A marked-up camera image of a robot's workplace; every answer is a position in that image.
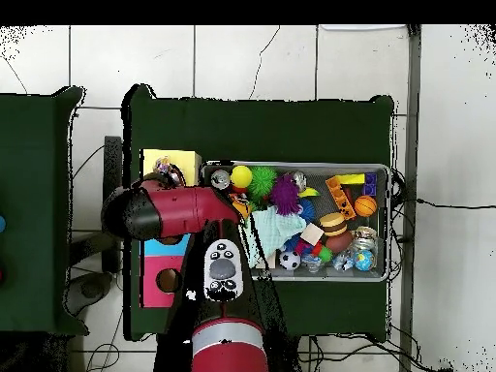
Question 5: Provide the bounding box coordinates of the mint knitted cloth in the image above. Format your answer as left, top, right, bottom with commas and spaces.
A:
245, 205, 308, 268

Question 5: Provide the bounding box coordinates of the wooden box with three holes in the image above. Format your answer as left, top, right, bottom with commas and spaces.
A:
139, 148, 203, 309

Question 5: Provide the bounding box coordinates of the clear mesh bin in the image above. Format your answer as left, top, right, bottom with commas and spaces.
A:
198, 161, 391, 283

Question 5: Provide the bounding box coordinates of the green spiky rubber ball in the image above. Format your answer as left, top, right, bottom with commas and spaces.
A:
247, 166, 279, 202

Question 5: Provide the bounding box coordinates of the yellow tennis ball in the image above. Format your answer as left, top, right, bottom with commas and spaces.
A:
230, 165, 254, 190

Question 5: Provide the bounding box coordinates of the purple spiky toy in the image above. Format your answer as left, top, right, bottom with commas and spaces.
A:
269, 173, 302, 217

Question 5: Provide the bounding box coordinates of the small soccer ball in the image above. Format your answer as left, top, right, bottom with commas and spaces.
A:
278, 250, 302, 271

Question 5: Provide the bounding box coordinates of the dark green table cloth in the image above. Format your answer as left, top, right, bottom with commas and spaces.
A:
122, 83, 395, 342

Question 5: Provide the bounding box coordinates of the brown burger toy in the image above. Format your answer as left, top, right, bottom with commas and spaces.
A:
318, 211, 349, 237

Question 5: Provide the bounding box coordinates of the orange plastic brick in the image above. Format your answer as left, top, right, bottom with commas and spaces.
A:
325, 174, 357, 221

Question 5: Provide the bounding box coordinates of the yellow plastic block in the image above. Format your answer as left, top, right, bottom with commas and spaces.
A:
334, 173, 367, 186

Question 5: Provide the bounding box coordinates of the orange basketball toy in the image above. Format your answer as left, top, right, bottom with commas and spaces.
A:
354, 195, 378, 218

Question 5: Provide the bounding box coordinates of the black stand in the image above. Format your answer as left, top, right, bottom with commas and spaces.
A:
69, 135, 124, 274

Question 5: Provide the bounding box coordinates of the green covered side table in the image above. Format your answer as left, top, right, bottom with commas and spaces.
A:
0, 87, 89, 336

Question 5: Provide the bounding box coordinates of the black cable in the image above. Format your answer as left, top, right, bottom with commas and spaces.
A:
402, 197, 496, 210

